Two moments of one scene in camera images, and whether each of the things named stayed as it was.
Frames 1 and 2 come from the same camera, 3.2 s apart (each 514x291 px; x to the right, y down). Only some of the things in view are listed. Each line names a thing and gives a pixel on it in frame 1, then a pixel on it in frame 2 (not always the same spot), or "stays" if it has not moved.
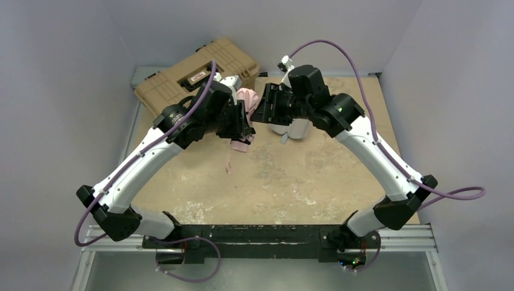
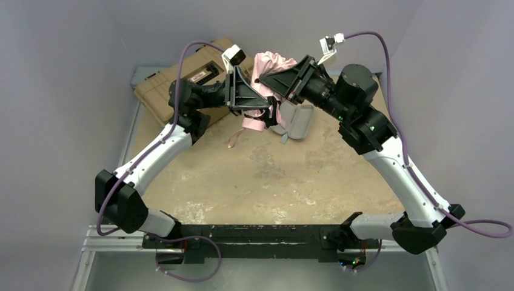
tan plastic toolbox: [168, 88] stays
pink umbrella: [250, 99] → [265, 64]
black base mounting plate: [324, 241] stays
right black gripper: [271, 103] → [297, 80]
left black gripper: [239, 122] → [233, 90]
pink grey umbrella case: [299, 129] stays
